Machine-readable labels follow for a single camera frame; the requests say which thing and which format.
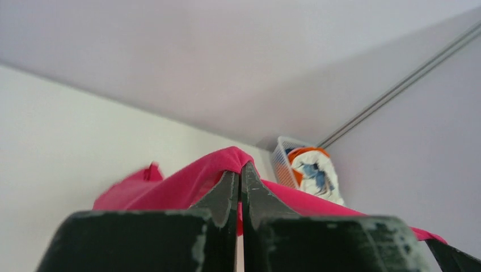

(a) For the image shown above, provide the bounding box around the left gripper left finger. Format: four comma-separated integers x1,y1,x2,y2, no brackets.
190,171,239,271

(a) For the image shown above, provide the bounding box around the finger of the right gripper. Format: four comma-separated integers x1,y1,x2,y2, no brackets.
425,239,480,272

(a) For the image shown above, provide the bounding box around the white plastic basket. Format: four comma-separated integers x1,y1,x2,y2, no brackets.
271,136,313,189

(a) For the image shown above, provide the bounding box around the orange t shirt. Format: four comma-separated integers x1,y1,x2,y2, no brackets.
288,147,331,188

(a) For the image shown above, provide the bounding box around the right aluminium corner post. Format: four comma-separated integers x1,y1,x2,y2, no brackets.
318,21,480,148

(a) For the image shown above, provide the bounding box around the white t shirt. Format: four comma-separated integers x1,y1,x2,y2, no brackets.
299,161,345,206

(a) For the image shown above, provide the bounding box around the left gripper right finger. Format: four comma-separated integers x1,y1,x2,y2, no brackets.
240,162,299,271

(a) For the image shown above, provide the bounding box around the pink t shirt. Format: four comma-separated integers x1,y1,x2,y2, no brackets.
92,146,448,245

